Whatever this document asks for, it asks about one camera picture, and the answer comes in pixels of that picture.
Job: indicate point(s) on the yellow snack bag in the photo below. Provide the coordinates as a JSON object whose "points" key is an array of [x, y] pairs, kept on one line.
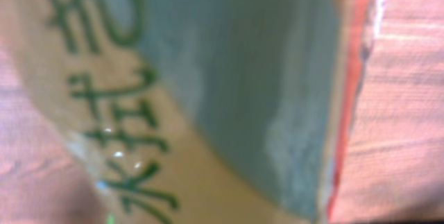
{"points": [[199, 111]]}

